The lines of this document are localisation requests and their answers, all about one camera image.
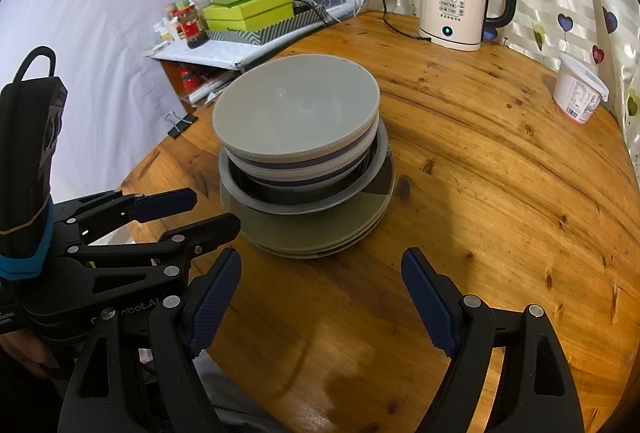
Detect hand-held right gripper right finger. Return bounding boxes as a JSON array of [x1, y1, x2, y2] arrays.
[[401, 247, 586, 433]]

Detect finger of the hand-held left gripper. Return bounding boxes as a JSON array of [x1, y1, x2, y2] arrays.
[[50, 187, 198, 239], [65, 212, 242, 284]]

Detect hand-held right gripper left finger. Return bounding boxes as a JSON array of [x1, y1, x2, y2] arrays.
[[57, 247, 243, 433]]

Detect large white blue-striped bowl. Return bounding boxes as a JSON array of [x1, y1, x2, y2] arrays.
[[212, 54, 381, 166]]

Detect person's left hand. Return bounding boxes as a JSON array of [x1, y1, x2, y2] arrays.
[[0, 330, 56, 381]]

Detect black binder clip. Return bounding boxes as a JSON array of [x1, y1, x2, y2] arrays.
[[165, 111, 199, 140]]

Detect rolled white paper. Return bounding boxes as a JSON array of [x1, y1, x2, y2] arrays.
[[187, 70, 241, 106]]

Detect white shelf board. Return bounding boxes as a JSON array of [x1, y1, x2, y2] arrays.
[[145, 10, 351, 71]]

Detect white sheet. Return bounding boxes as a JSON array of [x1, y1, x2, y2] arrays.
[[0, 0, 226, 208]]

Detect black white zigzag box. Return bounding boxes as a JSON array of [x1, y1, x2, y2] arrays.
[[206, 3, 346, 46]]

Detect white plastic tub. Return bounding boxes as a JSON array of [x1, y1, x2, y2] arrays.
[[553, 53, 610, 124]]

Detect black kettle cable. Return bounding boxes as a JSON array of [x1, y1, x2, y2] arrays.
[[382, 0, 433, 44]]

